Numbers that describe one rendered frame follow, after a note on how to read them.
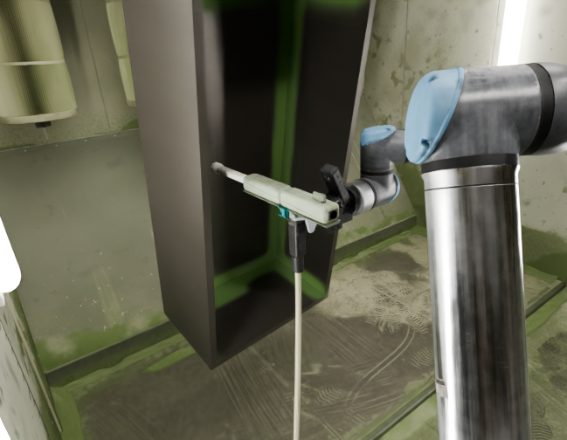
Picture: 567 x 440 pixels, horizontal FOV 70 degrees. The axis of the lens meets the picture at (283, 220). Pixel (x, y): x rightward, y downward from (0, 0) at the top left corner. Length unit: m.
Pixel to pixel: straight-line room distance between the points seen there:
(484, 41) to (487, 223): 2.46
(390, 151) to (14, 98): 1.60
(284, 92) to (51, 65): 1.05
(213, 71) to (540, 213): 2.19
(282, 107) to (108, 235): 1.22
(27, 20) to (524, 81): 1.89
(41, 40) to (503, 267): 1.94
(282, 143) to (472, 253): 1.25
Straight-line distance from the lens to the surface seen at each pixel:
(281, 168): 1.73
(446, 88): 0.53
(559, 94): 0.58
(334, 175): 0.98
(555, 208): 2.88
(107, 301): 2.29
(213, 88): 1.41
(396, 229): 3.26
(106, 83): 2.52
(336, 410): 1.91
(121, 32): 2.24
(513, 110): 0.55
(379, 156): 1.10
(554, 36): 2.77
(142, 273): 2.33
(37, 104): 2.13
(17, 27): 2.11
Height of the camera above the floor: 1.48
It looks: 23 degrees down
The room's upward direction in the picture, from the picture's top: 4 degrees counter-clockwise
